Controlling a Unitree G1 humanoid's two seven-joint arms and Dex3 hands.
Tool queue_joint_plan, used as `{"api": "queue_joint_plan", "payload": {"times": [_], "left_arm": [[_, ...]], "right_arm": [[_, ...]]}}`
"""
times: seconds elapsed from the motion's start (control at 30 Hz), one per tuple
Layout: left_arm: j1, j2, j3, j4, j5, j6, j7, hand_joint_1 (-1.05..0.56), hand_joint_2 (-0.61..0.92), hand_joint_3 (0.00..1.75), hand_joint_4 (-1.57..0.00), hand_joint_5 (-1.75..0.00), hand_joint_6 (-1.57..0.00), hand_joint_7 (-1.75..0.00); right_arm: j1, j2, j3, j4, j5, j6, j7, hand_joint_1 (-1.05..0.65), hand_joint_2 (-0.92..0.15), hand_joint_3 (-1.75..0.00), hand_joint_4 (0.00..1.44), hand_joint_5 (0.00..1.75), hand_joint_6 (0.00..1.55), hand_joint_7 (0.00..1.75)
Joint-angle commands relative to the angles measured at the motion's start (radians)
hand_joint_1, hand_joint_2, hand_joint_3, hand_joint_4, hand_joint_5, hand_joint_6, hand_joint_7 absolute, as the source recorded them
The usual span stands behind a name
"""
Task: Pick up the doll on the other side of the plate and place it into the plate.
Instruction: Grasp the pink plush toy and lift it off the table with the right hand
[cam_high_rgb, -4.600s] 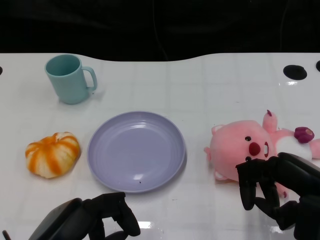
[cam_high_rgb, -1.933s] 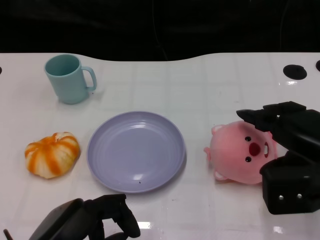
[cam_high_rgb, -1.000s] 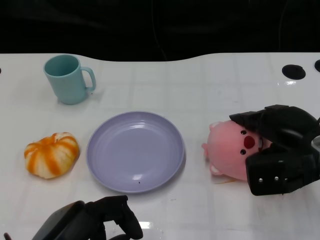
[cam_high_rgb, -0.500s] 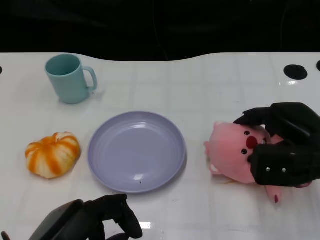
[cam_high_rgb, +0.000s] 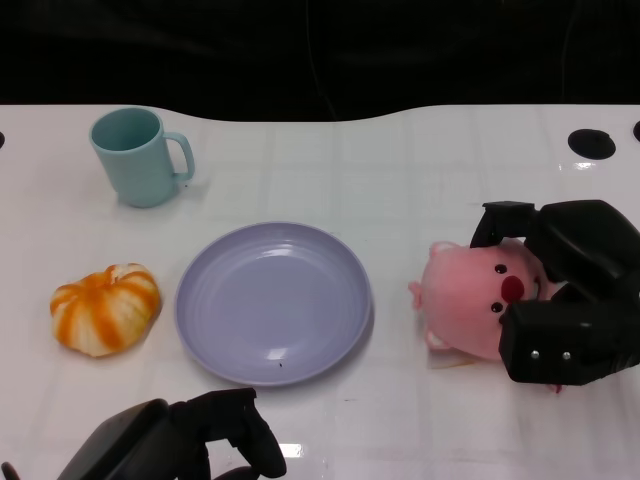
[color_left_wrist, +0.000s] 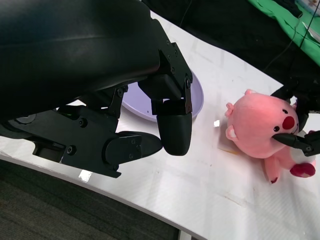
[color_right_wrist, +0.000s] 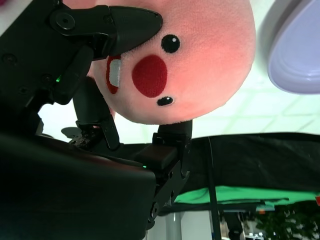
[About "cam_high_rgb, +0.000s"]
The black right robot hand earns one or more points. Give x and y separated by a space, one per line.
585 250

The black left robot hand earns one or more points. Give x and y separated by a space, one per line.
135 445

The pink plush beaver doll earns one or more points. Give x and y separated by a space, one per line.
460 290

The lavender round plate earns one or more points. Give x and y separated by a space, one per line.
272 305

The large black table grommet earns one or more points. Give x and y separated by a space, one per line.
591 144

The peeled orange toy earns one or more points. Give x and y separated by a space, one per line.
105 310

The light teal mug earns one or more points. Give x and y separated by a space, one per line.
135 170

